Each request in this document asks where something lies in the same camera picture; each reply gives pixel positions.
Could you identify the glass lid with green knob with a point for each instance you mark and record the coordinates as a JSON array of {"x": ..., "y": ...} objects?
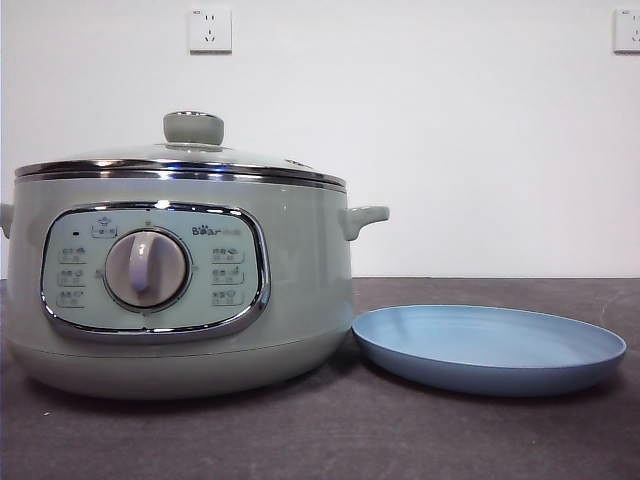
[{"x": 194, "y": 127}]

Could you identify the pale green electric steamer pot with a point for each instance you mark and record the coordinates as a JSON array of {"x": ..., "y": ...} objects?
[{"x": 300, "y": 280}]

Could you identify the blue round plate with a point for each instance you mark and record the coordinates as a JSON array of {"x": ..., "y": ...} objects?
[{"x": 480, "y": 345}]

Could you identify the white wall socket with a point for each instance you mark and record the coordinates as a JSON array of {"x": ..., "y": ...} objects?
[
  {"x": 210, "y": 30},
  {"x": 629, "y": 30}
]

